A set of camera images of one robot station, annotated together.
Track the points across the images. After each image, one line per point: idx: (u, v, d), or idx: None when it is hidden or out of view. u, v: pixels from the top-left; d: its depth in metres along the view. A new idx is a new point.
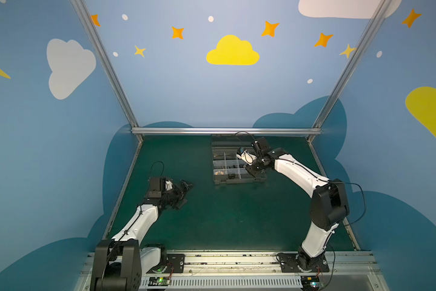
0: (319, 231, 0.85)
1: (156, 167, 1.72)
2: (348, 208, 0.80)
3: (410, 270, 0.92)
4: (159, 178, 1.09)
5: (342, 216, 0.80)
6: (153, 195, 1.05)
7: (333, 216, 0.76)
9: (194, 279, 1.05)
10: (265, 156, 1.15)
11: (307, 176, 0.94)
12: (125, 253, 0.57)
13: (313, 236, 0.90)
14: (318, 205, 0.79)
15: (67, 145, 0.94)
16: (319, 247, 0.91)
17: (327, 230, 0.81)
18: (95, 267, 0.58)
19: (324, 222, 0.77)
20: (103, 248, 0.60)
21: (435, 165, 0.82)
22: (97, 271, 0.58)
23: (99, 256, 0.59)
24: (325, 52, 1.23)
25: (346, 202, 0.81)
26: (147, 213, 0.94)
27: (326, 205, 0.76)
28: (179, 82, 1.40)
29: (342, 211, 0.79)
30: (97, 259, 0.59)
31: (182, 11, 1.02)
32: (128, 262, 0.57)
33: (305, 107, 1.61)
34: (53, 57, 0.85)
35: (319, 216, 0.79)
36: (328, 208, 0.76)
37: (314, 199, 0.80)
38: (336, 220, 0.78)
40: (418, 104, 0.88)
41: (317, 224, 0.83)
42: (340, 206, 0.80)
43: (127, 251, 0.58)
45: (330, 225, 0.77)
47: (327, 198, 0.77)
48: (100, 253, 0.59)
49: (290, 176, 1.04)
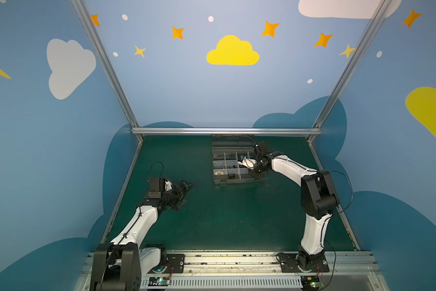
0: (313, 223, 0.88)
1: (156, 167, 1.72)
2: (338, 197, 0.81)
3: (410, 271, 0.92)
4: (159, 179, 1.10)
5: (331, 205, 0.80)
6: (154, 196, 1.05)
7: (321, 203, 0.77)
9: (194, 279, 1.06)
10: (263, 157, 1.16)
11: (296, 168, 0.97)
12: (124, 257, 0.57)
13: (309, 230, 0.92)
14: (306, 194, 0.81)
15: (66, 145, 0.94)
16: (317, 242, 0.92)
17: (319, 219, 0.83)
18: (94, 270, 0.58)
19: (313, 210, 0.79)
20: (102, 252, 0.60)
21: (435, 166, 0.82)
22: (96, 276, 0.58)
23: (98, 260, 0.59)
24: (325, 52, 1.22)
25: (335, 191, 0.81)
26: (147, 214, 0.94)
27: (312, 191, 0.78)
28: (179, 82, 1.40)
29: (332, 200, 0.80)
30: (96, 262, 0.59)
31: (182, 11, 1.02)
32: (127, 266, 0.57)
33: (305, 107, 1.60)
34: (52, 57, 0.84)
35: (308, 205, 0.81)
36: (315, 195, 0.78)
37: (302, 187, 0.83)
38: (325, 208, 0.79)
40: (418, 103, 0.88)
41: (308, 213, 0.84)
42: (329, 195, 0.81)
43: (125, 254, 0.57)
45: (318, 212, 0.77)
47: (314, 186, 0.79)
48: (99, 256, 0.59)
49: (283, 171, 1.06)
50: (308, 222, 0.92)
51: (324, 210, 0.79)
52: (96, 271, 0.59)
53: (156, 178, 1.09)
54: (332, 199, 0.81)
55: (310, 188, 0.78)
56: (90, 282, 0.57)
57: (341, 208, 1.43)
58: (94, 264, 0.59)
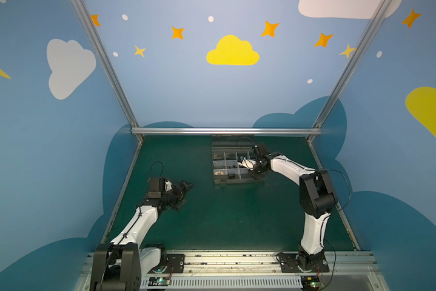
0: (313, 222, 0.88)
1: (156, 167, 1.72)
2: (336, 196, 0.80)
3: (410, 271, 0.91)
4: (159, 179, 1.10)
5: (330, 204, 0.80)
6: (154, 195, 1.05)
7: (319, 202, 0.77)
9: (194, 279, 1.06)
10: (262, 157, 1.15)
11: (296, 168, 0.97)
12: (124, 257, 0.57)
13: (308, 229, 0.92)
14: (304, 193, 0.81)
15: (66, 145, 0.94)
16: (316, 242, 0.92)
17: (318, 217, 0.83)
18: (94, 270, 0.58)
19: (311, 208, 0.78)
20: (102, 251, 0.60)
21: (435, 166, 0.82)
22: (96, 276, 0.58)
23: (98, 260, 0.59)
24: (325, 53, 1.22)
25: (333, 190, 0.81)
26: (147, 214, 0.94)
27: (310, 190, 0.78)
28: (179, 82, 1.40)
29: (331, 199, 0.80)
30: (96, 262, 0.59)
31: (181, 11, 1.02)
32: (127, 266, 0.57)
33: (305, 107, 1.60)
34: (52, 57, 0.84)
35: (307, 204, 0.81)
36: (313, 194, 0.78)
37: (301, 187, 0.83)
38: (324, 207, 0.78)
40: (419, 103, 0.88)
41: (307, 212, 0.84)
42: (327, 194, 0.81)
43: (125, 254, 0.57)
45: (317, 211, 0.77)
47: (312, 185, 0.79)
48: (99, 256, 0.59)
49: (282, 171, 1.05)
50: (308, 222, 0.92)
51: (322, 209, 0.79)
52: (96, 271, 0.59)
53: (156, 178, 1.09)
54: (330, 198, 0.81)
55: (308, 187, 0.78)
56: (90, 282, 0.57)
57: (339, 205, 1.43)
58: (94, 264, 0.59)
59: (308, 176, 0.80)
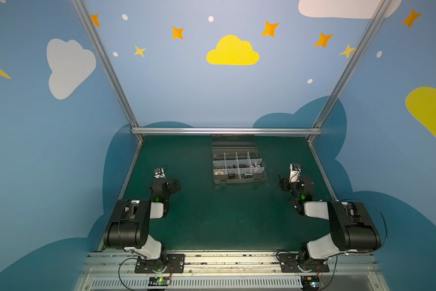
0: (331, 245, 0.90)
1: (151, 156, 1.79)
2: (376, 230, 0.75)
3: (410, 271, 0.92)
4: (160, 183, 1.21)
5: (369, 238, 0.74)
6: (158, 198, 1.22)
7: (350, 228, 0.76)
9: (194, 279, 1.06)
10: (298, 204, 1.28)
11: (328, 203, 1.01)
12: (141, 204, 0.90)
13: (324, 243, 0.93)
14: (335, 220, 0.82)
15: (65, 145, 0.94)
16: (323, 256, 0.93)
17: (348, 249, 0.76)
18: (114, 214, 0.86)
19: (342, 236, 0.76)
20: (122, 202, 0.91)
21: (435, 165, 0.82)
22: (114, 219, 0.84)
23: (118, 208, 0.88)
24: (326, 52, 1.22)
25: (372, 225, 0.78)
26: (156, 205, 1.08)
27: (340, 216, 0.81)
28: (179, 82, 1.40)
29: (369, 232, 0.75)
30: (117, 210, 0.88)
31: (182, 11, 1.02)
32: (142, 210, 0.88)
33: (305, 107, 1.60)
34: (52, 57, 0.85)
35: (338, 233, 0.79)
36: (343, 219, 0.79)
37: (332, 216, 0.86)
38: (359, 239, 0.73)
40: (418, 104, 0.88)
41: (342, 249, 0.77)
42: (364, 227, 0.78)
43: (143, 202, 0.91)
45: (350, 239, 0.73)
47: (343, 212, 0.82)
48: (120, 205, 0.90)
49: (315, 212, 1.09)
50: (325, 239, 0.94)
51: (358, 242, 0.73)
52: (115, 215, 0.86)
53: (157, 183, 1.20)
54: (370, 233, 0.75)
55: (336, 211, 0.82)
56: (110, 221, 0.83)
57: (372, 256, 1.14)
58: (115, 209, 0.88)
59: (340, 205, 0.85)
